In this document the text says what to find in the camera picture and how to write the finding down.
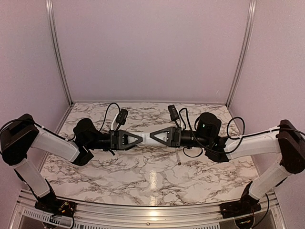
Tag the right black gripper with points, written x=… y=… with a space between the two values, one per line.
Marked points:
x=174 y=133

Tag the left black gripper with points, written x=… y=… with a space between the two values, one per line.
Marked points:
x=118 y=140

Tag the white remote control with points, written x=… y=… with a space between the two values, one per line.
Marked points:
x=146 y=139

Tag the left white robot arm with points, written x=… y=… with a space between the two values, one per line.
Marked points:
x=19 y=135

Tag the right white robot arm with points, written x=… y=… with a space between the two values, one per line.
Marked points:
x=284 y=140

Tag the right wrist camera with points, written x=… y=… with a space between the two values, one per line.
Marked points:
x=176 y=116

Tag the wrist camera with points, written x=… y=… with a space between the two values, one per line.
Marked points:
x=176 y=116
x=119 y=120

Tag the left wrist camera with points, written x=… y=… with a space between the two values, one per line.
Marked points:
x=119 y=120

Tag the front aluminium rail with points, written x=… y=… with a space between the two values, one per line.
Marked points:
x=89 y=215

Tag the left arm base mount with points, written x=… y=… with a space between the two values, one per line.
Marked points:
x=56 y=206

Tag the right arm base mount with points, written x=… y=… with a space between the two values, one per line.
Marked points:
x=245 y=205

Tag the left aluminium frame post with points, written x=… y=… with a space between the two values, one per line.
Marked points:
x=57 y=52

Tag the aluminium frame post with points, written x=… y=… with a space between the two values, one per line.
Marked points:
x=242 y=56
x=57 y=52

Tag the right aluminium frame post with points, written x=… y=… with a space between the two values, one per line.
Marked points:
x=242 y=56

